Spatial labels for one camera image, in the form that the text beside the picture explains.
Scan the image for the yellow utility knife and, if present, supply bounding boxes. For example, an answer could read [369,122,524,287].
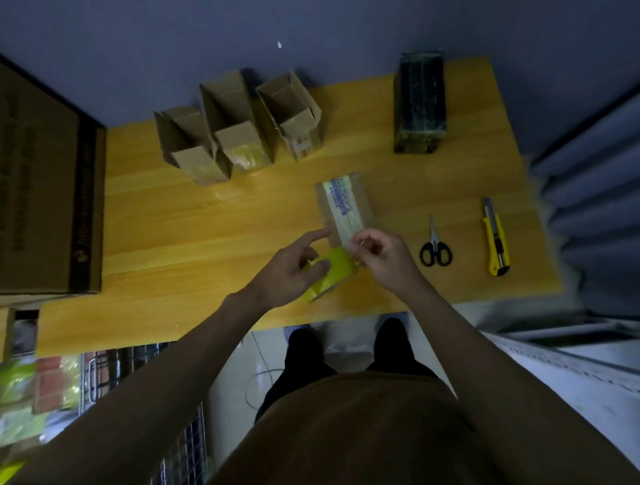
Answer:
[481,197,512,278]

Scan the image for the person's right forearm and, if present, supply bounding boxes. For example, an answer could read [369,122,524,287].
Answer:
[407,284,640,485]

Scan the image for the white metal rack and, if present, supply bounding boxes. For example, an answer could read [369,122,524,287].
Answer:
[479,314,640,470]

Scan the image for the person's right hand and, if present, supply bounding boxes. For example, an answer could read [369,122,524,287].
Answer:
[347,227,436,303]

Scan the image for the person's brown shirt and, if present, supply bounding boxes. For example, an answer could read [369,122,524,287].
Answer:
[207,372,506,485]

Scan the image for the yellow tape roll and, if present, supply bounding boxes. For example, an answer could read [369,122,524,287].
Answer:
[299,246,360,304]

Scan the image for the black handled scissors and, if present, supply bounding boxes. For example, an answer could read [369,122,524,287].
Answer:
[419,215,454,268]

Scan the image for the black cardboard box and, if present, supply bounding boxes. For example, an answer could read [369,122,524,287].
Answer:
[392,49,449,155]

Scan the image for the large flat brown carton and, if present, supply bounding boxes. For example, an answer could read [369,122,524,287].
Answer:
[0,55,107,306]

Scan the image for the person's left hand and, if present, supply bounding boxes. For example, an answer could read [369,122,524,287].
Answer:
[227,227,335,313]

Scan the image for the brown box with white label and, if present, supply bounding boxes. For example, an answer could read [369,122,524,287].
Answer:
[313,172,376,250]

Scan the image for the person's left forearm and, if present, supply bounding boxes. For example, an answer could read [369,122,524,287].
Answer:
[9,294,271,485]

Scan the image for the yellow-green packet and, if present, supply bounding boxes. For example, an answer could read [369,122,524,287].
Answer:
[0,359,39,446]

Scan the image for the metal wire cart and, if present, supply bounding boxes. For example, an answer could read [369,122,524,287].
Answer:
[77,342,216,485]

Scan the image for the small carton red label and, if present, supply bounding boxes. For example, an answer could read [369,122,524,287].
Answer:
[255,69,323,163]

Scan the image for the grey pleated curtain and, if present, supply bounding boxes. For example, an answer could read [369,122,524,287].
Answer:
[529,85,640,320]

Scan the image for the person's black trousers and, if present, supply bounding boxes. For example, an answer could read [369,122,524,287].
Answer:
[253,317,443,426]

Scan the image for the small carton yellow tape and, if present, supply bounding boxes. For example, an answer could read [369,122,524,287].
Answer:
[199,69,276,176]

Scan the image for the thin floor cable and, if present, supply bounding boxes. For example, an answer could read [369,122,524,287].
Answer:
[243,332,286,412]

